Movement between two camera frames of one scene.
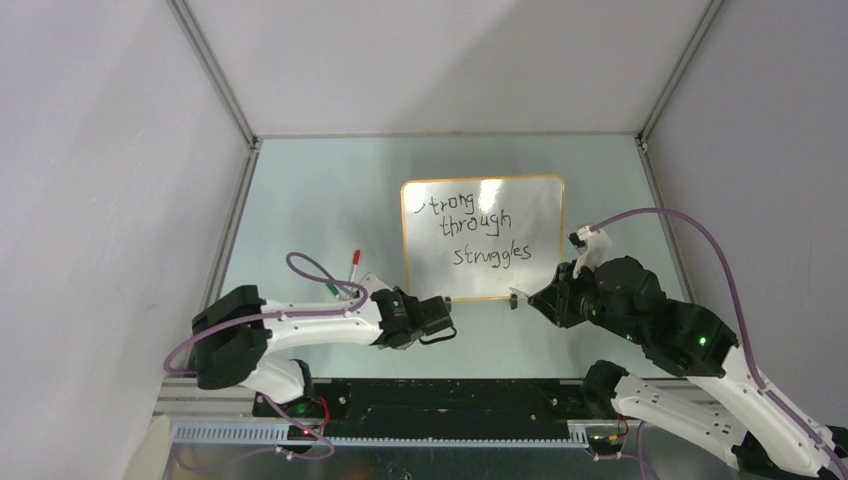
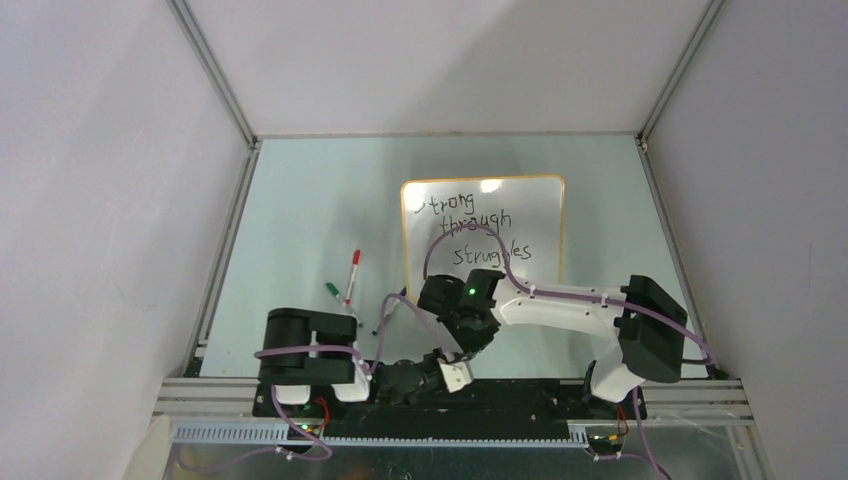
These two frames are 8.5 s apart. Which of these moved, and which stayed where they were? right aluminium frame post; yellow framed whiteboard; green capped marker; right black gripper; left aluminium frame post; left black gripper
Moved: left black gripper; right black gripper
Stayed: yellow framed whiteboard; left aluminium frame post; right aluminium frame post; green capped marker
